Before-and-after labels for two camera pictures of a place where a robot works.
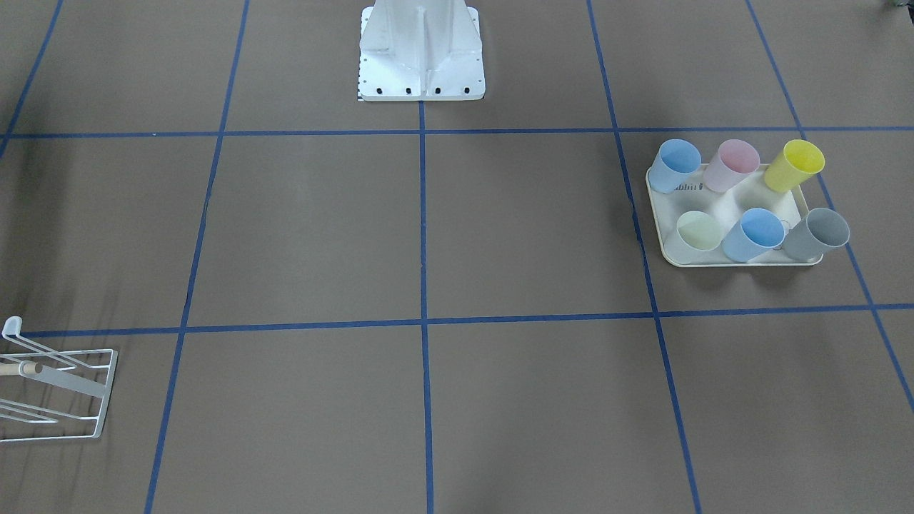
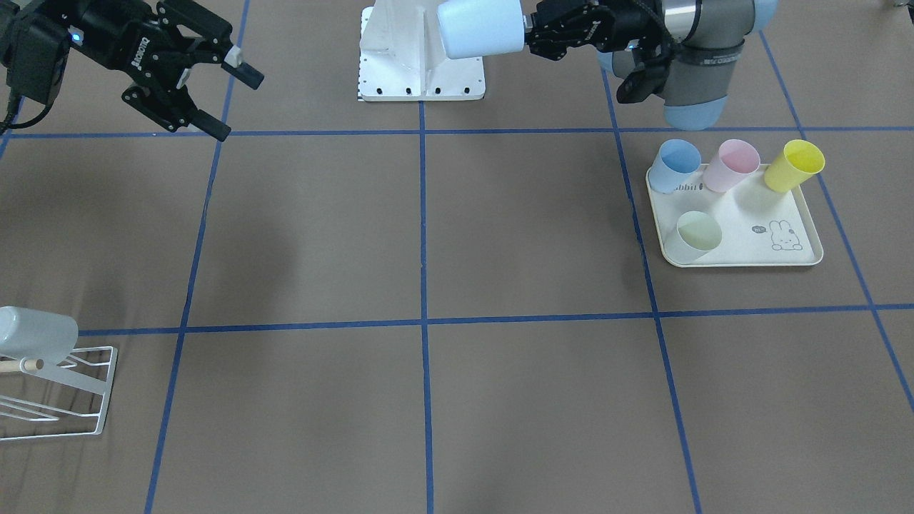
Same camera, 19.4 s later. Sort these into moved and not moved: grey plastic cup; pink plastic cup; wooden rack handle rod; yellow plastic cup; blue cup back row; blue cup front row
Moved: blue cup front row; grey plastic cup
Not moved: yellow plastic cup; pink plastic cup; blue cup back row; wooden rack handle rod
